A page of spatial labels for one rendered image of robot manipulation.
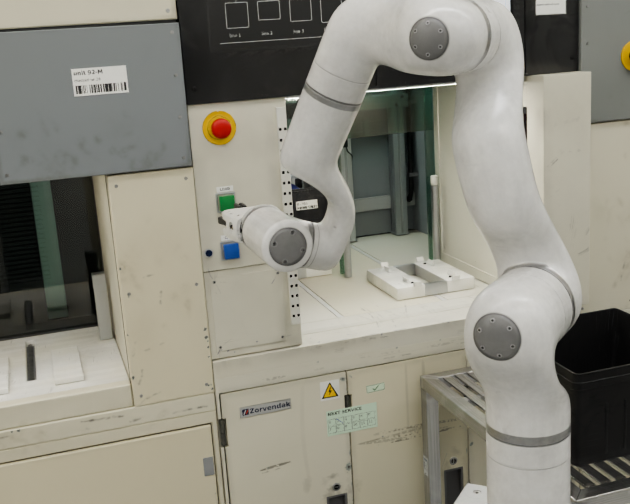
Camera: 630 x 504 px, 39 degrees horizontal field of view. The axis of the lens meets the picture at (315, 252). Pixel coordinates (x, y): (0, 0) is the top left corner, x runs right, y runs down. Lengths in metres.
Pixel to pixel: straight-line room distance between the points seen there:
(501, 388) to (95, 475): 0.97
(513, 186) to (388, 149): 1.69
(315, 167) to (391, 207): 1.55
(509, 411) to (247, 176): 0.79
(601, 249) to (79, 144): 1.22
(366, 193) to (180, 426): 1.22
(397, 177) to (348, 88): 1.55
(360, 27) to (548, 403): 0.58
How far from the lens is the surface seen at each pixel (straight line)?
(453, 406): 1.89
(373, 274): 2.32
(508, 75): 1.26
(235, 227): 1.53
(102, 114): 1.74
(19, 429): 1.88
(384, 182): 2.88
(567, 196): 2.06
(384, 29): 1.22
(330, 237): 1.43
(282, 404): 1.95
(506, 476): 1.33
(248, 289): 1.86
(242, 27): 1.78
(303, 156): 1.34
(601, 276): 2.22
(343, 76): 1.29
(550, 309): 1.20
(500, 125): 1.21
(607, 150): 2.17
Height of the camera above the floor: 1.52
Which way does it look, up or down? 14 degrees down
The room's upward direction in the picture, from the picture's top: 4 degrees counter-clockwise
